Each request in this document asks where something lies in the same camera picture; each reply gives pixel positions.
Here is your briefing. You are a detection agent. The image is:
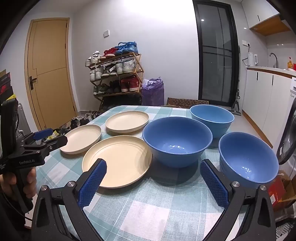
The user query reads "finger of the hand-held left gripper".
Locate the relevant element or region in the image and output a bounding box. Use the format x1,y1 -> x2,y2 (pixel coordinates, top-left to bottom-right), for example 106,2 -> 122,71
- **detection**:
20,136 -> 68,160
23,128 -> 53,145

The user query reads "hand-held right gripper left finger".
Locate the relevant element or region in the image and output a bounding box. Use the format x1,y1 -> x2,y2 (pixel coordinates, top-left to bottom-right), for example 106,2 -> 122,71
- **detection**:
31,159 -> 108,241

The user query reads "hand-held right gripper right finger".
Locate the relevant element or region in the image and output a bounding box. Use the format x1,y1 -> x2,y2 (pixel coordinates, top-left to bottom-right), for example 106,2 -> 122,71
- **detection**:
200,159 -> 275,241

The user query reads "cream plate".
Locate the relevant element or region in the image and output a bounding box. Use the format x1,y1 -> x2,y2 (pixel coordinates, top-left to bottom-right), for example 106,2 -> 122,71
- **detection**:
105,110 -> 149,136
60,124 -> 102,155
82,136 -> 153,189

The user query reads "wide blue bowl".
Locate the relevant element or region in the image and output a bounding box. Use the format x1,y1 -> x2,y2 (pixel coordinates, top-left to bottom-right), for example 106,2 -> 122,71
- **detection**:
142,116 -> 213,168

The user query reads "light blue bowl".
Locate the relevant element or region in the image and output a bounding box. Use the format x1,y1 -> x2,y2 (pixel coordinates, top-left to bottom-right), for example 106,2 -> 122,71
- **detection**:
190,104 -> 235,139

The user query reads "person's left hand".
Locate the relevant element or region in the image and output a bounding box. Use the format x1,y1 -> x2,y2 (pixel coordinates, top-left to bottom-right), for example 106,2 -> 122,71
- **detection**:
0,167 -> 37,202

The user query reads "black bag with yellow wrappers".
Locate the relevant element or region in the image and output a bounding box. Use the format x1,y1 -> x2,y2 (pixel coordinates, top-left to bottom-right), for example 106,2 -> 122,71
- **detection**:
45,130 -> 64,142

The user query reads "dark shoes pile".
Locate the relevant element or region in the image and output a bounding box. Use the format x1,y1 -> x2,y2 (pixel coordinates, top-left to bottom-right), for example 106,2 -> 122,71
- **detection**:
59,110 -> 104,136

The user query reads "stack of dark boxes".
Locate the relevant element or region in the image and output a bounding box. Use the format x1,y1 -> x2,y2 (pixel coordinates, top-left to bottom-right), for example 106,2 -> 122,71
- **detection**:
0,70 -> 16,102

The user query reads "red cardboard box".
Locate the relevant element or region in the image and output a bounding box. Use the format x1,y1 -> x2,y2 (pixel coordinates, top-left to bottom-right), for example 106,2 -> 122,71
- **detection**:
268,171 -> 296,211

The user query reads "wooden door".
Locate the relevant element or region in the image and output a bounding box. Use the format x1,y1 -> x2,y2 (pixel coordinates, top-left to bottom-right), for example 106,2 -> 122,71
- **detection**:
24,17 -> 78,131

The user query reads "patterned cardboard box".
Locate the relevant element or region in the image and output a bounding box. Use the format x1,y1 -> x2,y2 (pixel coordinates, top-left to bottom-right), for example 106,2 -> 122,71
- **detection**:
166,97 -> 208,108

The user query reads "wooden shoe rack with shoes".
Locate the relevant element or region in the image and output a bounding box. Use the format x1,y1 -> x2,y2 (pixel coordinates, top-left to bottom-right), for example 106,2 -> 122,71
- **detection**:
85,41 -> 142,109

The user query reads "white washing machine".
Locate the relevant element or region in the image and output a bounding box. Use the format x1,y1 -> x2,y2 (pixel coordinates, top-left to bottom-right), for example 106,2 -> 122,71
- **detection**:
276,77 -> 296,183

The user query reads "purple plastic bag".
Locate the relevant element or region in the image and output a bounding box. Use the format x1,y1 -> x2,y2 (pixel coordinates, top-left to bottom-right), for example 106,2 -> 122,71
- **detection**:
142,77 -> 164,106

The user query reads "black framed glass door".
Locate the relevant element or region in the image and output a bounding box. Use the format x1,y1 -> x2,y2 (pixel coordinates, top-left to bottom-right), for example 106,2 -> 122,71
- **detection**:
193,0 -> 241,109

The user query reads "white electric kettle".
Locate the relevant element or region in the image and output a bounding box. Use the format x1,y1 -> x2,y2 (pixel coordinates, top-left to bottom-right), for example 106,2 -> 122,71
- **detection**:
247,52 -> 259,67

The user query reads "metal faucet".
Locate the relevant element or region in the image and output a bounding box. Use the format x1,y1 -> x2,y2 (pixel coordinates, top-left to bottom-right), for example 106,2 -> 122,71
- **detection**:
269,52 -> 278,69

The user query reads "black cable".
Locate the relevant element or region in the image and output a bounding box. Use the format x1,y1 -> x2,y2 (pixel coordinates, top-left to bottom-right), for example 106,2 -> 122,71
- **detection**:
0,192 -> 33,230

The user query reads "white wall cabinet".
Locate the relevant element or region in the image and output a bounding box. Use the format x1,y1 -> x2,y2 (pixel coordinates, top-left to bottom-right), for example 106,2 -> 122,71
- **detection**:
240,0 -> 290,36

